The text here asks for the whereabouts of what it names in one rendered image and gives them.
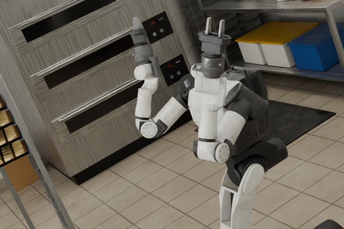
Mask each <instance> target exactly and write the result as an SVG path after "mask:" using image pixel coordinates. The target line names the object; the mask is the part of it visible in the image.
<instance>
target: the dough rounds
mask: <svg viewBox="0 0 344 229"><path fill-rule="evenodd" d="M25 152H27V149H26V147H25V145H24V142H23V141H19V140H18V141H16V142H13V143H11V144H9V145H7V146H5V147H3V148H0V165H1V164H3V163H5V162H7V161H9V160H11V159H13V158H15V157H17V156H19V155H21V154H23V153H25Z"/></svg>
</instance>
